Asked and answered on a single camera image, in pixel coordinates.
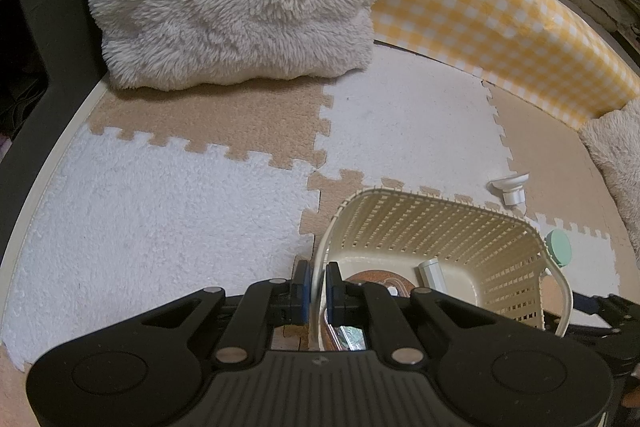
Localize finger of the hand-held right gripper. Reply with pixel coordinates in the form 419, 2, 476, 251
570, 291, 640, 333
595, 332, 640, 378

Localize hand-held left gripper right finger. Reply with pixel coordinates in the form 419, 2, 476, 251
325, 262, 593, 365

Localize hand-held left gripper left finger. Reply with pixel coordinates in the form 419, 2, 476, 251
47, 259, 311, 365

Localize round frog picture coaster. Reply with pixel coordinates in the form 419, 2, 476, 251
322, 271, 417, 352

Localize green round lid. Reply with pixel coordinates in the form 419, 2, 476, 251
545, 229, 572, 267

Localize small white tube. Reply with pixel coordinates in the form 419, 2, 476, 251
417, 259, 445, 293

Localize white suction cup hook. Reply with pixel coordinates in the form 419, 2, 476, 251
490, 174, 530, 208

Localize cream perforated plastic basket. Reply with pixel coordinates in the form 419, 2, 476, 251
307, 188, 573, 353

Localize yellow checkered mattress cover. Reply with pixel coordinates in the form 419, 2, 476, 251
372, 0, 640, 130

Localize black cabinet panel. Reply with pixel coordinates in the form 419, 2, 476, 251
0, 0, 108, 168

